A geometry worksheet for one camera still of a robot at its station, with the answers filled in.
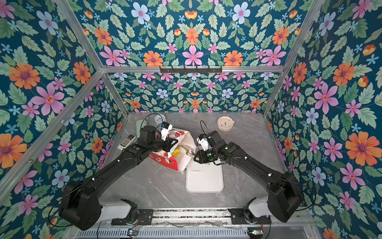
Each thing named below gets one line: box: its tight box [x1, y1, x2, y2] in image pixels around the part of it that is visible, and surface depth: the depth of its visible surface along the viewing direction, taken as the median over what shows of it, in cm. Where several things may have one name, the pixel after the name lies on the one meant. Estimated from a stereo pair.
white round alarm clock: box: [154, 114, 167, 125], surface depth 113 cm
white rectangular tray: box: [185, 158, 224, 193], surface depth 86 cm
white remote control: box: [117, 133, 136, 151], surface depth 103 cm
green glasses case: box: [135, 119, 149, 138], surface depth 113 cm
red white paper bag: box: [149, 128, 197, 173], surface depth 86 cm
